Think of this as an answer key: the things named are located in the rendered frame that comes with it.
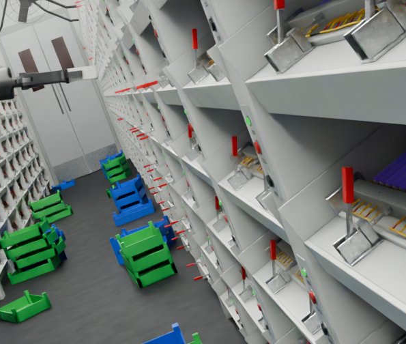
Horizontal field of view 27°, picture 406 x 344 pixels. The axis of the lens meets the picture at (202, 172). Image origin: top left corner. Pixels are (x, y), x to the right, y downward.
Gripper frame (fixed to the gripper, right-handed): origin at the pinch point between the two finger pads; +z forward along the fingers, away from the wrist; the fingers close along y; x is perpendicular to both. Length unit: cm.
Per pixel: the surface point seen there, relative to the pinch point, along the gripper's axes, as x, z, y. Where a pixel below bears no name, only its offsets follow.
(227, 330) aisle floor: -93, 38, -92
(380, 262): -26, 24, 128
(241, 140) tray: -19, 29, 37
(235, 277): -61, 35, -33
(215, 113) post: -12.6, 24.2, 36.7
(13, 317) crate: -109, -51, -237
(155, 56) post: 3.3, 20.4, -33.1
